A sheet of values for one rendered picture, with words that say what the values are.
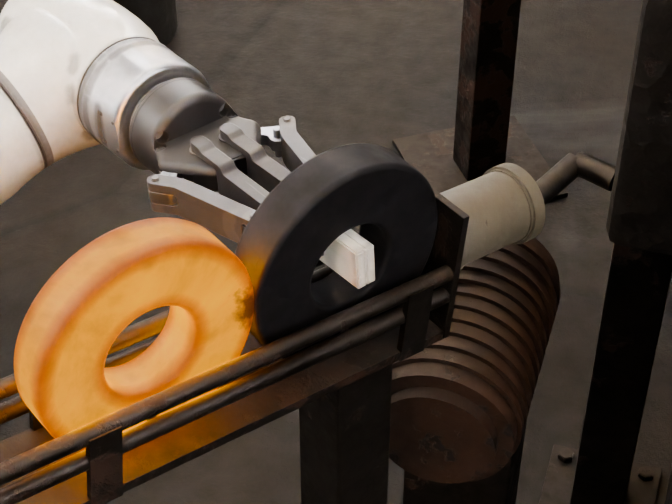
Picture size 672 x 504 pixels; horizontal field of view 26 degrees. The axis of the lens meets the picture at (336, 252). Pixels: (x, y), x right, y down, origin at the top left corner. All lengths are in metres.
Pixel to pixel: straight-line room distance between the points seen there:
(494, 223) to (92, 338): 0.32
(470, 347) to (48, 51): 0.40
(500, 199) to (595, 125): 1.26
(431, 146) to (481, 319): 1.05
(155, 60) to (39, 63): 0.10
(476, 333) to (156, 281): 0.39
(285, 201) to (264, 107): 1.40
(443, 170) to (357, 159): 1.24
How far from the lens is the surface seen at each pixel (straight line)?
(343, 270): 0.95
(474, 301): 1.19
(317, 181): 0.91
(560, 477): 1.76
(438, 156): 2.19
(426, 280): 0.99
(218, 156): 1.03
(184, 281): 0.87
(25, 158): 1.14
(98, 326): 0.85
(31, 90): 1.13
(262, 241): 0.91
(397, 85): 2.35
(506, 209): 1.04
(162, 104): 1.06
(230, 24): 2.50
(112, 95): 1.09
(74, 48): 1.14
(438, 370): 1.13
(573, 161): 1.22
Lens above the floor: 1.35
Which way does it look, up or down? 42 degrees down
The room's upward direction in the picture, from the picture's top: straight up
